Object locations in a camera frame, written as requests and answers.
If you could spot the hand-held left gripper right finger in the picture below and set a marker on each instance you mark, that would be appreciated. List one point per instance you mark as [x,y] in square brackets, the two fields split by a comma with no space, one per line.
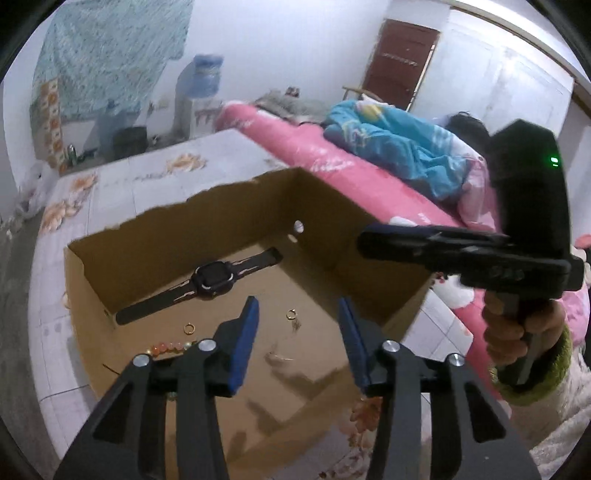
[353,344]

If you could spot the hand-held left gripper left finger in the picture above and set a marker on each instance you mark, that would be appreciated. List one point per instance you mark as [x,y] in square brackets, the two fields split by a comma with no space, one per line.
[242,348]

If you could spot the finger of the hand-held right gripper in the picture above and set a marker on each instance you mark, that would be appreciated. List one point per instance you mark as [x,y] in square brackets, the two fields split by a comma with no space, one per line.
[406,251]
[438,232]

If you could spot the gold hoop earring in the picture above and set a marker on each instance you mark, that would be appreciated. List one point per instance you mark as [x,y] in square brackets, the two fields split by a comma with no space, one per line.
[286,315]

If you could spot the dark blue smart watch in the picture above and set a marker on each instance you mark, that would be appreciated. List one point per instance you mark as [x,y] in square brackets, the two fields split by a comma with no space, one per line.
[210,279]

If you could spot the brown cardboard box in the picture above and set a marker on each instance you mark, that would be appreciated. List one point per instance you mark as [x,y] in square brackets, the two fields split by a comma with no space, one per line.
[314,217]

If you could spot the person's right forearm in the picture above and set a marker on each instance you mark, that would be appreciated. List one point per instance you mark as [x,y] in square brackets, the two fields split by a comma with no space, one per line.
[558,415]

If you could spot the person's right hand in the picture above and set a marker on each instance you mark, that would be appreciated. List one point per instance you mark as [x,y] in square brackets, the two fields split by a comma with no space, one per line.
[501,332]

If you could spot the blue cartoon print quilt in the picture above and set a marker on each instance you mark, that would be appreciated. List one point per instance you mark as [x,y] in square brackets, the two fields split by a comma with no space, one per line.
[401,143]

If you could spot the pink flower print blanket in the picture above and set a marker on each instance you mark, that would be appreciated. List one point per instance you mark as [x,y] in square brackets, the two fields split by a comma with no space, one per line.
[323,157]

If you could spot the wooden chair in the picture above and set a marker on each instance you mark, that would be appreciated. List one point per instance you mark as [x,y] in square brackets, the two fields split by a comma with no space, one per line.
[355,90]

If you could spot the brown wooden door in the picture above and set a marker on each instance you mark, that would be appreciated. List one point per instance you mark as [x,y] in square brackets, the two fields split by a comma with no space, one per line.
[397,69]

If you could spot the door hook rack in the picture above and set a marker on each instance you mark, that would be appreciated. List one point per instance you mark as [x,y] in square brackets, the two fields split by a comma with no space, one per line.
[399,56]

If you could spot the grey patterned pillow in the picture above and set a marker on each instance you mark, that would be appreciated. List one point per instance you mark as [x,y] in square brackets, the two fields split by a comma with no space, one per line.
[286,104]

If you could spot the black bin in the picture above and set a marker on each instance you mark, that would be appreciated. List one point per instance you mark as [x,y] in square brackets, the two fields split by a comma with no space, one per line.
[130,143]

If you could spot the white water dispenser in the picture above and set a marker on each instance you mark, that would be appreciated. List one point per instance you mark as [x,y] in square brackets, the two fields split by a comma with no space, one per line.
[184,115]

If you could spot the empty clear water jug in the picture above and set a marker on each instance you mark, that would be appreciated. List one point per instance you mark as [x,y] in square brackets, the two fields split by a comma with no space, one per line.
[110,129]

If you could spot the white plastic bag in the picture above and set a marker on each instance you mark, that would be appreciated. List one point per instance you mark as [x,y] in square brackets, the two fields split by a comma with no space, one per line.
[32,191]

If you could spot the orange checked tile cloth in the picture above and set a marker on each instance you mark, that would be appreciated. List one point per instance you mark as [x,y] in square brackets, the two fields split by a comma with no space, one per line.
[51,124]

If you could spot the teal floral hanging cloth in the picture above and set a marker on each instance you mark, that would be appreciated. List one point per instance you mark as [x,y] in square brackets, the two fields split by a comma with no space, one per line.
[106,60]

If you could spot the white wall socket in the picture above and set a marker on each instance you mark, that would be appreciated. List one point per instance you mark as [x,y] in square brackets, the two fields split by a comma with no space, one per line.
[158,105]

